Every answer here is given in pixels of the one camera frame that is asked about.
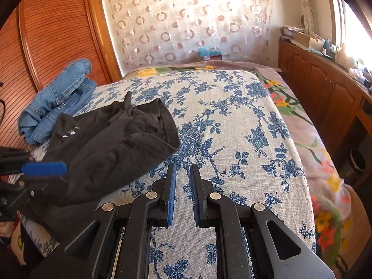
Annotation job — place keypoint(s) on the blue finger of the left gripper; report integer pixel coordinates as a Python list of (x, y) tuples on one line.
[(34, 169)]

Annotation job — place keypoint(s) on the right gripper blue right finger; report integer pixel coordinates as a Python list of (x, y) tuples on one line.
[(197, 192)]

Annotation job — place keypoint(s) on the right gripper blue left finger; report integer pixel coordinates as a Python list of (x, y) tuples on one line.
[(171, 179)]

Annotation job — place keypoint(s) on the black shorts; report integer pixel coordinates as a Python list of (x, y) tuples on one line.
[(104, 150)]

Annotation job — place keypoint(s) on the blue floral bed cover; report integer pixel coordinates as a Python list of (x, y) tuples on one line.
[(229, 127)]

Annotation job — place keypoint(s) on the folded blue jeans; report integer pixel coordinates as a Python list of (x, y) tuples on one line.
[(66, 93)]

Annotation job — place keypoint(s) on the cardboard box with blue items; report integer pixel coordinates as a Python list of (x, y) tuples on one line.
[(204, 54)]

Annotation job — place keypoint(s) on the colourful flower blanket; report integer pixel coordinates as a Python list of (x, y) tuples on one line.
[(331, 199)]

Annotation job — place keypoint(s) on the wooden louvered wardrobe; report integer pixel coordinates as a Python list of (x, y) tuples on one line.
[(38, 40)]

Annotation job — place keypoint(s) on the sheer circle pattern curtain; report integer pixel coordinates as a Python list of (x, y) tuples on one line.
[(156, 32)]

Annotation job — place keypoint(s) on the wooden sideboard cabinet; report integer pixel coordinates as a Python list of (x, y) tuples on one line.
[(337, 105)]

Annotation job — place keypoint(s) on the cardboard box on cabinet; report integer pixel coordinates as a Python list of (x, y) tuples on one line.
[(308, 42)]

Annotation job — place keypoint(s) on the window with wooden frame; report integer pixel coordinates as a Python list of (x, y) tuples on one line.
[(351, 38)]

